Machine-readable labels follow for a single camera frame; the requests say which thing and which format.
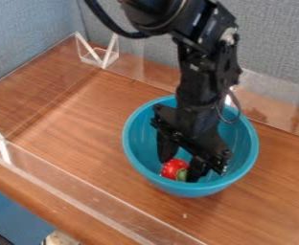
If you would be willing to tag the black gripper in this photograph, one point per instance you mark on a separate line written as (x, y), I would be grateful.
(190, 127)

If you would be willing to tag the red toy strawberry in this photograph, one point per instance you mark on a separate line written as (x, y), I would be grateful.
(175, 170)

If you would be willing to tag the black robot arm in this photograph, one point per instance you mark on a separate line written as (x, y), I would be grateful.
(204, 31)

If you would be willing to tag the blue plastic bowl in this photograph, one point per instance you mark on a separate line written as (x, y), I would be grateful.
(140, 149)

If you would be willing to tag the clear acrylic back barrier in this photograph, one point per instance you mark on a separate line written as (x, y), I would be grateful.
(268, 99)

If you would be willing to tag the clear acrylic barrier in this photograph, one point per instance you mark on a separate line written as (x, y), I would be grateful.
(268, 99)
(34, 180)

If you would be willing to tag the clear acrylic front barrier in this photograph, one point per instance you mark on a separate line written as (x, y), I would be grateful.
(34, 180)

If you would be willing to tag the clear acrylic corner bracket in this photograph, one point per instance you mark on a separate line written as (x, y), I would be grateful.
(100, 57)

